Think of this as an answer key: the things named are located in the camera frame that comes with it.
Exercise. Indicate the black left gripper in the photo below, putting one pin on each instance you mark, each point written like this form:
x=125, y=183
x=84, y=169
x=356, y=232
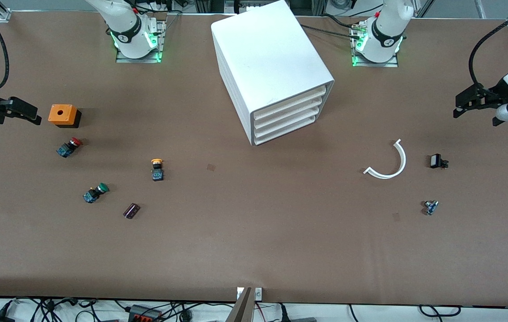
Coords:
x=494, y=95

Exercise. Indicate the yellow push button switch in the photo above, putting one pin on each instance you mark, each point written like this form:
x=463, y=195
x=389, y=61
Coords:
x=157, y=172

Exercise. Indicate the white plastic drawer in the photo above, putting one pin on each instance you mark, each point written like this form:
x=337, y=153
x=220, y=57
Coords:
x=286, y=133
x=289, y=114
x=289, y=124
x=289, y=103

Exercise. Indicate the orange push button box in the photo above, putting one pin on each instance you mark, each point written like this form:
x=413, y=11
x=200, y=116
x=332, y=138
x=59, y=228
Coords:
x=61, y=115

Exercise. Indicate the white drawer cabinet shell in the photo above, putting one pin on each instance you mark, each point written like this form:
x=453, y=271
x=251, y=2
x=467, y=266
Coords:
x=267, y=53

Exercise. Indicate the white curved pipe clamp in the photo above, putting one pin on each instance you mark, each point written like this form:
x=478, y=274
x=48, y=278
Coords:
x=402, y=161

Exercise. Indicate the small metal blue component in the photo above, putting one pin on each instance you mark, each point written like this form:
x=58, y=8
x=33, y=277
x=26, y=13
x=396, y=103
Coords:
x=430, y=207

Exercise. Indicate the small dark purple component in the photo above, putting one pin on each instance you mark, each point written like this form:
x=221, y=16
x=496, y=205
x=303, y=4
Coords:
x=131, y=210

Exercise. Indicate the black orange power strip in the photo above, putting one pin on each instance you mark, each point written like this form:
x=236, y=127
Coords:
x=144, y=313

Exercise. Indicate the black power adapter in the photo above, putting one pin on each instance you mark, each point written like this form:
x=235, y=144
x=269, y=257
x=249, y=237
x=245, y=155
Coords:
x=298, y=318

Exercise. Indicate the small black switch part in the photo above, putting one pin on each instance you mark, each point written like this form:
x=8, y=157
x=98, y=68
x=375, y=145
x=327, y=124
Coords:
x=436, y=161

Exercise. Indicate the red push button switch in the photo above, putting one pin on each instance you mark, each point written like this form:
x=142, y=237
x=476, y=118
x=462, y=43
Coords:
x=67, y=148

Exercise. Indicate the green push button switch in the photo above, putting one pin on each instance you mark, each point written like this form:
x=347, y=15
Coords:
x=93, y=193

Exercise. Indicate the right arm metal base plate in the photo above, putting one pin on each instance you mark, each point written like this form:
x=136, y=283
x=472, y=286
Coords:
x=160, y=40

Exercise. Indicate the small white table bracket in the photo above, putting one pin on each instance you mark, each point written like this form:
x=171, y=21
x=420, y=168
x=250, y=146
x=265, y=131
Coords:
x=239, y=293
x=258, y=293

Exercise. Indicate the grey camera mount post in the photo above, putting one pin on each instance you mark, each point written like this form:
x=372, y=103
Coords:
x=241, y=311

